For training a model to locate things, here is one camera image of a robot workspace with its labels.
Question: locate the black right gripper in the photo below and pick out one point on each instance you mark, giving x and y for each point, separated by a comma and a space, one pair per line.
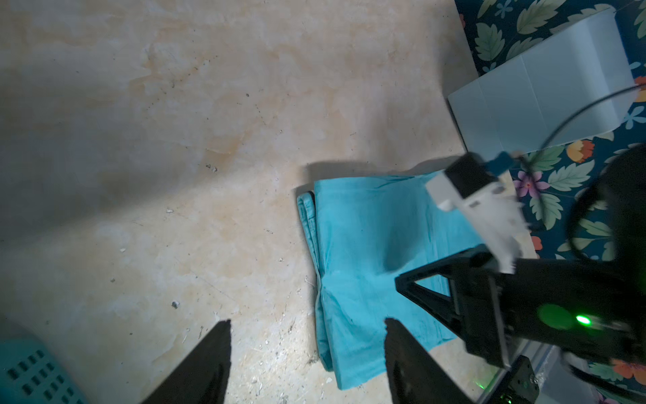
590, 310

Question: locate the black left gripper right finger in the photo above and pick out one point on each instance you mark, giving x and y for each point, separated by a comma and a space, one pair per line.
413, 375

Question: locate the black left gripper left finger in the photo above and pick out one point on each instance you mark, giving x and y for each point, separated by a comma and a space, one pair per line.
202, 377

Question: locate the teal pants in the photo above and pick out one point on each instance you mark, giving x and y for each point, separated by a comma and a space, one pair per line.
362, 233

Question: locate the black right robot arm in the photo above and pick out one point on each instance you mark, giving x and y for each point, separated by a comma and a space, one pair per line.
622, 187

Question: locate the light blue box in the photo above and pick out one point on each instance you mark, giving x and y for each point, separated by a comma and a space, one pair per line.
551, 72

